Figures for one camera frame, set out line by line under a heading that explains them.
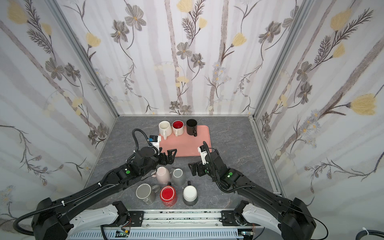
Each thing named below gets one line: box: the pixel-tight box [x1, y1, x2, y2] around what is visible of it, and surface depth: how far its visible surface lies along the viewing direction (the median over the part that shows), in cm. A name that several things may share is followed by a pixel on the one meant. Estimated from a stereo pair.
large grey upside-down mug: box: [135, 183, 161, 205], surface depth 75 cm
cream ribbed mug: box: [158, 120, 172, 140], surface depth 106 cm
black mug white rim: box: [186, 118, 198, 137], surface depth 106 cm
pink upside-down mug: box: [151, 166, 171, 184], surface depth 83 cm
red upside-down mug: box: [159, 181, 178, 208], surface depth 76 cm
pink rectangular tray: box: [159, 125, 212, 157], surface depth 109 cm
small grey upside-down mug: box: [170, 168, 186, 186], surface depth 82 cm
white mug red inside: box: [171, 120, 184, 137], surface depth 106 cm
